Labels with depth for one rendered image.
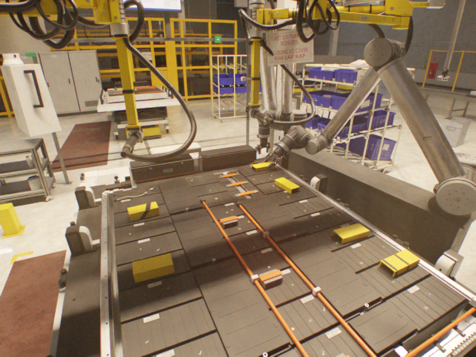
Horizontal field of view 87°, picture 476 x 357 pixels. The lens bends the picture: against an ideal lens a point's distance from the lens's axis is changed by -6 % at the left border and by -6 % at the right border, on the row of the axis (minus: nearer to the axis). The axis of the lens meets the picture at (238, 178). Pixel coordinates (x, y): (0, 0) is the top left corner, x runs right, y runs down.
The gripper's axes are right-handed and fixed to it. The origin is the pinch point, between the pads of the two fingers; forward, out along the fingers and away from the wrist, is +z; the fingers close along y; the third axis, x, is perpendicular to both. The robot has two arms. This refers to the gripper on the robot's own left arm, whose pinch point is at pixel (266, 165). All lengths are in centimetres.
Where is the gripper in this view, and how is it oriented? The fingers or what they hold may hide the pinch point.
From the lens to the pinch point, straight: 200.1
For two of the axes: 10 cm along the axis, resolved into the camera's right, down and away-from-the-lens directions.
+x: 5.9, 5.8, 5.6
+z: -7.0, 7.1, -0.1
